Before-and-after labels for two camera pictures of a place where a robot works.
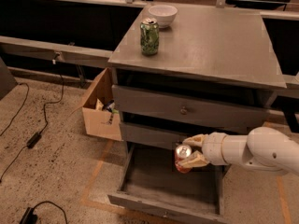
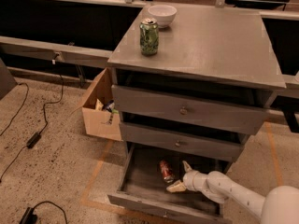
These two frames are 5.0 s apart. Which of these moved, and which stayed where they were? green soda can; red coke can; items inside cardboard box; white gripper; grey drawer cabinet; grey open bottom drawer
Moved: white gripper; red coke can
Stayed: green soda can; grey open bottom drawer; items inside cardboard box; grey drawer cabinet
